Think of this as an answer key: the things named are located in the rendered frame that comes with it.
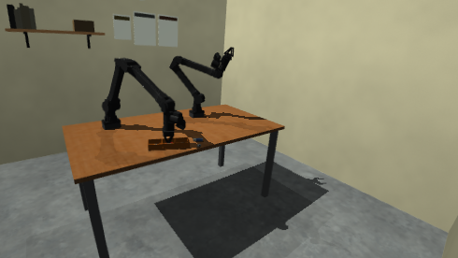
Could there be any orange two-compartment bin tray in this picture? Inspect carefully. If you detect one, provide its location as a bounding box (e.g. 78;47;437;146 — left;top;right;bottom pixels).
148;137;190;151

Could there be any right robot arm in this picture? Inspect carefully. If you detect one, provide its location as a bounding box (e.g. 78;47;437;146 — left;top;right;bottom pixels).
102;58;186;131

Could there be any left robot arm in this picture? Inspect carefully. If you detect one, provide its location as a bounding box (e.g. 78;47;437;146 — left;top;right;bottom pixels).
169;52;227;114

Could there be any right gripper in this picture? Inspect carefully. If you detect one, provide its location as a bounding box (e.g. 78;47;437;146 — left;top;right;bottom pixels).
163;122;174;143

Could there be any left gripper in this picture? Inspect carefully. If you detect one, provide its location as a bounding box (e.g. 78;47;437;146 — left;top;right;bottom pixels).
223;48;234;65

